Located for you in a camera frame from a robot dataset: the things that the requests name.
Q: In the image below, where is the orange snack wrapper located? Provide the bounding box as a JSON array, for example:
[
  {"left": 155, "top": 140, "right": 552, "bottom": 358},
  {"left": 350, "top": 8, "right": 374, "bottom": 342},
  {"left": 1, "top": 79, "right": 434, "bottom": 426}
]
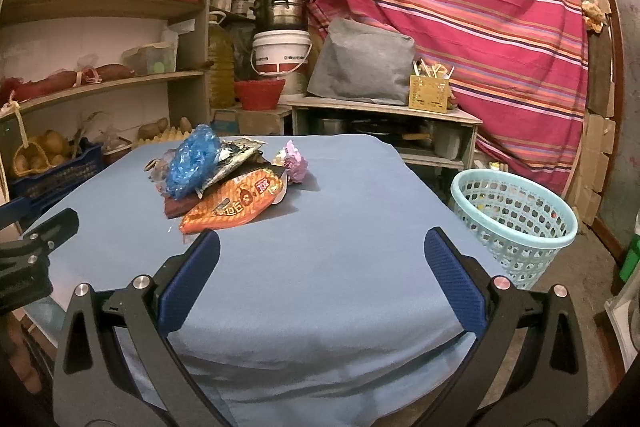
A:
[{"left": 180, "top": 167, "right": 288, "bottom": 235}]

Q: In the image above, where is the blue table cloth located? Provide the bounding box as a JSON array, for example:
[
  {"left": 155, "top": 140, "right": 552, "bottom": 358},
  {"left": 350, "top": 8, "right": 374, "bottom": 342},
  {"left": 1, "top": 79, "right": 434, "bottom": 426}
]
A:
[{"left": 22, "top": 133, "right": 507, "bottom": 427}]

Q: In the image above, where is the yellow egg carton tray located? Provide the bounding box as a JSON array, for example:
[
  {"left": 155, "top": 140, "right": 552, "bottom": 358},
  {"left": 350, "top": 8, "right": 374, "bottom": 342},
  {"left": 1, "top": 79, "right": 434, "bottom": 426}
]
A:
[{"left": 131, "top": 127, "right": 191, "bottom": 150}]

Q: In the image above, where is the clear plastic container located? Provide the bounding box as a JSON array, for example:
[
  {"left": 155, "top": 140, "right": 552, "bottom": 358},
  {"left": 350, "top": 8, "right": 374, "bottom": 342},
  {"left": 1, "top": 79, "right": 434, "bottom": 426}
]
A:
[{"left": 120, "top": 41, "right": 177, "bottom": 76}]

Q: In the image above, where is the green trash bin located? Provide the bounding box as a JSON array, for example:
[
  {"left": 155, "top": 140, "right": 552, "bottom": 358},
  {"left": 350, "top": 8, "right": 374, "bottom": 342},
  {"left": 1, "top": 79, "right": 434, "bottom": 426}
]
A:
[{"left": 620, "top": 211, "right": 640, "bottom": 283}]

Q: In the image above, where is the red plastic basin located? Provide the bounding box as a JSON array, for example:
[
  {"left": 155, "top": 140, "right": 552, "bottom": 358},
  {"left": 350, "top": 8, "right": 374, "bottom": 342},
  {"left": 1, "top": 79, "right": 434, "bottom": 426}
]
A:
[{"left": 234, "top": 78, "right": 285, "bottom": 112}]

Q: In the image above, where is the yellow oil jug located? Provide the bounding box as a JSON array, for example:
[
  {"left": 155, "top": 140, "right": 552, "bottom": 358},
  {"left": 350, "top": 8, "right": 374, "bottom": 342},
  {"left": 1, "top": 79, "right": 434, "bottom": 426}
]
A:
[{"left": 205, "top": 10, "right": 235, "bottom": 108}]

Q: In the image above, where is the low wooden shelf unit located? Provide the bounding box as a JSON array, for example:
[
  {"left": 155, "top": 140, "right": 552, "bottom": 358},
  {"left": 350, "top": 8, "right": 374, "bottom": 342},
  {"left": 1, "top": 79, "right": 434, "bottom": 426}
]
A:
[{"left": 288, "top": 96, "right": 482, "bottom": 193}]

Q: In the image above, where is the grey fabric cover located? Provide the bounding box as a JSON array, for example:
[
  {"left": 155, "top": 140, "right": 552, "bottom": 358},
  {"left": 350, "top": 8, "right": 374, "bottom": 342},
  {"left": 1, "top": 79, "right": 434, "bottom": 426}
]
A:
[{"left": 307, "top": 18, "right": 416, "bottom": 106}]

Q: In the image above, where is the white plastic bucket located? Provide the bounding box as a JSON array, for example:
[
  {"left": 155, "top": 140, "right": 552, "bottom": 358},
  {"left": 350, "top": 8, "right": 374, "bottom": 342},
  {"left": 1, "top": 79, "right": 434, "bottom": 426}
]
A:
[{"left": 250, "top": 29, "right": 312, "bottom": 98}]

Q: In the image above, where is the steel cooking pot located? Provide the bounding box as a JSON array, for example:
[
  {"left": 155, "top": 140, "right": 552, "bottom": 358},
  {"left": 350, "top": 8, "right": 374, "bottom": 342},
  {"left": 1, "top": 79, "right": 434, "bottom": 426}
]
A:
[{"left": 252, "top": 0, "right": 309, "bottom": 31}]

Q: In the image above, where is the blue plastic bag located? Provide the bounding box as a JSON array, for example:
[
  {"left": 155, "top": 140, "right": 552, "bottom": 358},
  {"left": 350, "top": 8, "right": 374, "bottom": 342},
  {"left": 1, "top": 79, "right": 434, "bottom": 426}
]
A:
[{"left": 165, "top": 124, "right": 221, "bottom": 200}]

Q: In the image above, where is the tall wooden shelf unit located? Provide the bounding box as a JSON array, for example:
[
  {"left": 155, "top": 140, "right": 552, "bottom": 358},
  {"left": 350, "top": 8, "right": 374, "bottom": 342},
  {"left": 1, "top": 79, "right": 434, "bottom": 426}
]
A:
[{"left": 1, "top": 0, "right": 211, "bottom": 167}]

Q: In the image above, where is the silver foil wrapper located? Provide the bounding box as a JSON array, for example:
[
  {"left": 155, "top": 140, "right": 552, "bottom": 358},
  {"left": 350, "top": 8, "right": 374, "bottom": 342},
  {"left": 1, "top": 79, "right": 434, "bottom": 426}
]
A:
[{"left": 195, "top": 136, "right": 265, "bottom": 199}]

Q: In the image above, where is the dark red square wrapper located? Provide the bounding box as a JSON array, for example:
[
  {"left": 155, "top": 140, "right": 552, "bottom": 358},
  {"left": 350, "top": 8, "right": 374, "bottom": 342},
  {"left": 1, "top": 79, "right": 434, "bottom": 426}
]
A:
[{"left": 164, "top": 194, "right": 200, "bottom": 219}]

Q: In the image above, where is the red striped curtain cloth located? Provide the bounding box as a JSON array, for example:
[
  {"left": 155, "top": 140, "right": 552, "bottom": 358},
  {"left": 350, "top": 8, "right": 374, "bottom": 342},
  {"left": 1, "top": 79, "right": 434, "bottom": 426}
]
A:
[{"left": 311, "top": 0, "right": 588, "bottom": 193}]

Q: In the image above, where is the pink snack wrapper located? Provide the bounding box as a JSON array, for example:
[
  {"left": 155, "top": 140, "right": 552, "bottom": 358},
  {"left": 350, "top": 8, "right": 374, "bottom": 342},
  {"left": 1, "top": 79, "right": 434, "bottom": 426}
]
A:
[{"left": 272, "top": 140, "right": 308, "bottom": 184}]

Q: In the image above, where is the cardboard box under basin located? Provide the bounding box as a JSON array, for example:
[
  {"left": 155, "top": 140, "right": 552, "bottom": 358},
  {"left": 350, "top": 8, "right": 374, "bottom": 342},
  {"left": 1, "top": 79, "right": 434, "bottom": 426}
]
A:
[{"left": 210, "top": 105, "right": 292, "bottom": 136}]

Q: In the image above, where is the yellow utensil holder basket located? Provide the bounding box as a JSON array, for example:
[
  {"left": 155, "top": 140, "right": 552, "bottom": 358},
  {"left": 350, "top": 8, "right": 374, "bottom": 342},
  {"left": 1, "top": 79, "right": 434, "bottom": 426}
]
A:
[{"left": 408, "top": 58, "right": 458, "bottom": 113}]

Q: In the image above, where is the dark blue plastic crate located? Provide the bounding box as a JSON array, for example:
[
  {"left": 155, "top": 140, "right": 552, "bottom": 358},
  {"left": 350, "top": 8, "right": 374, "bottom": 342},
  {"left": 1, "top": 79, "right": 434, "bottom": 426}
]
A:
[{"left": 9, "top": 138, "right": 104, "bottom": 216}]

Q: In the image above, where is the light blue laundry basket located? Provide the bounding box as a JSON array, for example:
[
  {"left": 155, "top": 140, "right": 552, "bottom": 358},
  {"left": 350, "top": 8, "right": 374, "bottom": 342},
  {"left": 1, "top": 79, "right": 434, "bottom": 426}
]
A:
[{"left": 450, "top": 169, "right": 579, "bottom": 289}]

